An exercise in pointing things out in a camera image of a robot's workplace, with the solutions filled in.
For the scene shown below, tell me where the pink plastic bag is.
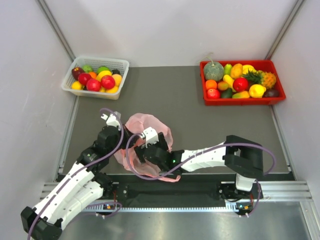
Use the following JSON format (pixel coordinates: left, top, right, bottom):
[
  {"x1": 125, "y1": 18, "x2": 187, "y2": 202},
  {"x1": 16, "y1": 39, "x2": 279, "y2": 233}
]
[{"x1": 113, "y1": 112, "x2": 181, "y2": 183}]

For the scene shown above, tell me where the yellow mango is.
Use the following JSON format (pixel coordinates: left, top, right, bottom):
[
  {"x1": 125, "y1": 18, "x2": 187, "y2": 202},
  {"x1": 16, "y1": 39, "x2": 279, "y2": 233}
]
[{"x1": 230, "y1": 63, "x2": 243, "y2": 79}]

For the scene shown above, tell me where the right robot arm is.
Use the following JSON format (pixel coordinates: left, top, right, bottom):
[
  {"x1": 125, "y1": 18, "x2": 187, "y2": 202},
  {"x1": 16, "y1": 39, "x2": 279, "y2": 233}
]
[{"x1": 134, "y1": 133, "x2": 264, "y2": 198}]

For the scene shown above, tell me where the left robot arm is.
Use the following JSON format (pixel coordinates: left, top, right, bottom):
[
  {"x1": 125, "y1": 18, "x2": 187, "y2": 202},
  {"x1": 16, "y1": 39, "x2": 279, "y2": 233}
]
[{"x1": 20, "y1": 125, "x2": 133, "y2": 240}]

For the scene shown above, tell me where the dark red fruit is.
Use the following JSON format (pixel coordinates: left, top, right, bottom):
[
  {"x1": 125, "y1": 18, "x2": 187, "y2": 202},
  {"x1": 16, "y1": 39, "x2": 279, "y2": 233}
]
[{"x1": 71, "y1": 67, "x2": 85, "y2": 81}]

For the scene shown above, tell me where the dark passion fruit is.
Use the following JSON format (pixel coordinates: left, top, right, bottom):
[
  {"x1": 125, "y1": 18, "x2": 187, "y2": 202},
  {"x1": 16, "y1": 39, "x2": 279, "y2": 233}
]
[{"x1": 262, "y1": 89, "x2": 280, "y2": 98}]

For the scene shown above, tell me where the red apple front basket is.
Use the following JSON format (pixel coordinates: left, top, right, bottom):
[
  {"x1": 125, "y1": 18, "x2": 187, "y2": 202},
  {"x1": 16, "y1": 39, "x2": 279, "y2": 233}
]
[{"x1": 86, "y1": 78, "x2": 101, "y2": 92}]

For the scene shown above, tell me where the red apple basket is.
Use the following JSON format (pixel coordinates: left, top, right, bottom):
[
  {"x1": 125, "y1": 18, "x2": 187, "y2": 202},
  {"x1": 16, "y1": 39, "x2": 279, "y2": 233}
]
[
  {"x1": 86, "y1": 78, "x2": 101, "y2": 92},
  {"x1": 77, "y1": 72, "x2": 92, "y2": 86}
]

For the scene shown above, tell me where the red apple in basket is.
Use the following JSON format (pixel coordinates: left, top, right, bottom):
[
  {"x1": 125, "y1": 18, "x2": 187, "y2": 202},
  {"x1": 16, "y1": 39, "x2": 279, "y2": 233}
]
[{"x1": 100, "y1": 75, "x2": 116, "y2": 90}]

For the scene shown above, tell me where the yellow lemon in basket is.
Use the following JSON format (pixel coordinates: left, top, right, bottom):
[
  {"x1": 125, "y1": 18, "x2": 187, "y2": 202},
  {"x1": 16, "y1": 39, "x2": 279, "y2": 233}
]
[{"x1": 71, "y1": 81, "x2": 83, "y2": 90}]

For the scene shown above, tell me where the red apple left basket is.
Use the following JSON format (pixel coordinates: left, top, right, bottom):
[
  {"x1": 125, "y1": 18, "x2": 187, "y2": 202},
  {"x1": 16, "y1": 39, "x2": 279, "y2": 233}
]
[{"x1": 77, "y1": 72, "x2": 92, "y2": 86}]

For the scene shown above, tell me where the green lime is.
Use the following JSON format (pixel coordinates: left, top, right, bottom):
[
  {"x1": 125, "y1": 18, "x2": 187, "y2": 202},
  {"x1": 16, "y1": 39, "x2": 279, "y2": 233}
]
[{"x1": 96, "y1": 66, "x2": 110, "y2": 74}]

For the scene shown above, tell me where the white plastic basket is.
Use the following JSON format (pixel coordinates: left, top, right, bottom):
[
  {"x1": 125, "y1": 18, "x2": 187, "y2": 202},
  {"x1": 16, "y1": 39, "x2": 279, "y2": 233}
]
[{"x1": 61, "y1": 56, "x2": 130, "y2": 100}]

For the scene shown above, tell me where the red pomegranate in crate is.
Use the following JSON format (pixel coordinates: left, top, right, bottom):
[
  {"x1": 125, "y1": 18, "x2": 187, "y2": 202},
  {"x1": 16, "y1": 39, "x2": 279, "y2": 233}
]
[{"x1": 206, "y1": 88, "x2": 221, "y2": 99}]

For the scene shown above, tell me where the orange in crate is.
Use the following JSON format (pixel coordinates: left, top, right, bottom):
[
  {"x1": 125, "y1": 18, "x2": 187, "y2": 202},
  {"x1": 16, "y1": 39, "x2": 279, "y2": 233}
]
[{"x1": 205, "y1": 79, "x2": 218, "y2": 90}]

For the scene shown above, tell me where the avocado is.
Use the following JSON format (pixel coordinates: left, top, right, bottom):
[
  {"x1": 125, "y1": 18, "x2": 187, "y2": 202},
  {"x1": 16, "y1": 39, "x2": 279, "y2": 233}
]
[{"x1": 220, "y1": 88, "x2": 234, "y2": 99}]

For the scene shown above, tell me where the red yellow peach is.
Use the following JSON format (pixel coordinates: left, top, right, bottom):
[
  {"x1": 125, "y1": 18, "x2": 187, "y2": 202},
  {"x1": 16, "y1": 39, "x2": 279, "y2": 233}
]
[{"x1": 217, "y1": 81, "x2": 229, "y2": 92}]

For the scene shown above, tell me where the green melon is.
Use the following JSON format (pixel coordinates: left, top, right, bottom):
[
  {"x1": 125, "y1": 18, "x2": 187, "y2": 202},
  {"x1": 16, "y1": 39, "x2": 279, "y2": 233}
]
[{"x1": 203, "y1": 61, "x2": 224, "y2": 82}]

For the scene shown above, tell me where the mango in crate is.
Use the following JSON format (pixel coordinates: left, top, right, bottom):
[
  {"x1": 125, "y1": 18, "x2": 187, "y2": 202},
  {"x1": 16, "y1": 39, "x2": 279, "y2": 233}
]
[{"x1": 232, "y1": 90, "x2": 251, "y2": 99}]

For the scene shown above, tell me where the red apple in crate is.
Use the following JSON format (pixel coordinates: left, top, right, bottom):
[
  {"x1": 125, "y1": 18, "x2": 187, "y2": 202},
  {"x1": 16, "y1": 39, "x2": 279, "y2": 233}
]
[{"x1": 232, "y1": 77, "x2": 249, "y2": 92}]

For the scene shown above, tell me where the green pear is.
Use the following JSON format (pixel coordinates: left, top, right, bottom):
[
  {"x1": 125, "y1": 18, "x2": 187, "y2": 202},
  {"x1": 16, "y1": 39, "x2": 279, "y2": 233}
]
[{"x1": 224, "y1": 63, "x2": 233, "y2": 75}]

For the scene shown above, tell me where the yellow lemon in crate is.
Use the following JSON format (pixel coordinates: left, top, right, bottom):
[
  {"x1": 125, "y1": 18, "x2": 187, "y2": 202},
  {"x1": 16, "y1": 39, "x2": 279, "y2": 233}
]
[{"x1": 248, "y1": 84, "x2": 267, "y2": 98}]

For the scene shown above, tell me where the banana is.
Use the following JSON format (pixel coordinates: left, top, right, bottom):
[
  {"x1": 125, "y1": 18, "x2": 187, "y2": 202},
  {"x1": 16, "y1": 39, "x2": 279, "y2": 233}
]
[{"x1": 242, "y1": 64, "x2": 256, "y2": 75}]

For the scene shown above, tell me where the pineapple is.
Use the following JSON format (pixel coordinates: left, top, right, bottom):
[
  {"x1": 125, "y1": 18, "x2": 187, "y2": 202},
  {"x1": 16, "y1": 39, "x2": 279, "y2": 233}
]
[{"x1": 243, "y1": 70, "x2": 277, "y2": 90}]

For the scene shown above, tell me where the red plastic crate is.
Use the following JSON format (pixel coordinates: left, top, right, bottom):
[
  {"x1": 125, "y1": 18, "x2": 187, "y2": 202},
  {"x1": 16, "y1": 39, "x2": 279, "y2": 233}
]
[{"x1": 200, "y1": 59, "x2": 286, "y2": 106}]

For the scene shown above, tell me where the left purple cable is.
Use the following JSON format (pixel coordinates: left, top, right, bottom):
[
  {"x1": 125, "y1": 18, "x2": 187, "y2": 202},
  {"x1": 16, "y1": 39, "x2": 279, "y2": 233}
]
[{"x1": 26, "y1": 107, "x2": 125, "y2": 240}]

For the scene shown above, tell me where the purple cable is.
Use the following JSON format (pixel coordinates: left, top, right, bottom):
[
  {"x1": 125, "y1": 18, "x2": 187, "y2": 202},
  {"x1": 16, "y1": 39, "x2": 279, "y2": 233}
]
[
  {"x1": 26, "y1": 107, "x2": 125, "y2": 240},
  {"x1": 125, "y1": 133, "x2": 277, "y2": 218}
]

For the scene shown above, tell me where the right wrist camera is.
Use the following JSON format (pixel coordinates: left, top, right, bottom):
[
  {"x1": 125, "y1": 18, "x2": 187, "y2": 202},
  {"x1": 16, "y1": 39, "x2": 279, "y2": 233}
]
[{"x1": 140, "y1": 127, "x2": 159, "y2": 147}]

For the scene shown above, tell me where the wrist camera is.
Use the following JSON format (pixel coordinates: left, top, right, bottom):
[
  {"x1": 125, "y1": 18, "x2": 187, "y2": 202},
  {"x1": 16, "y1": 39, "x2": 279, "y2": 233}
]
[
  {"x1": 100, "y1": 111, "x2": 121, "y2": 131},
  {"x1": 140, "y1": 127, "x2": 159, "y2": 147}
]

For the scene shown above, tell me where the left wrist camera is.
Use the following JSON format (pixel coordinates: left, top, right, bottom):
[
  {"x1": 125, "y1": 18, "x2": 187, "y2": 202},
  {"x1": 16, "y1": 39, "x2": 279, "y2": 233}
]
[{"x1": 100, "y1": 111, "x2": 121, "y2": 131}]

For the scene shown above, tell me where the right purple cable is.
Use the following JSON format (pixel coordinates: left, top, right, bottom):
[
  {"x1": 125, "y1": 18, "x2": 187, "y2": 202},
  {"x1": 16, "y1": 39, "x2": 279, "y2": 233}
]
[{"x1": 125, "y1": 133, "x2": 277, "y2": 218}]

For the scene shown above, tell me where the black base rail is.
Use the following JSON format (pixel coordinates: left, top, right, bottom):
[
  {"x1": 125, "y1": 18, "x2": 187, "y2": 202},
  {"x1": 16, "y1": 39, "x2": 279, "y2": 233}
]
[{"x1": 56, "y1": 173, "x2": 296, "y2": 203}]

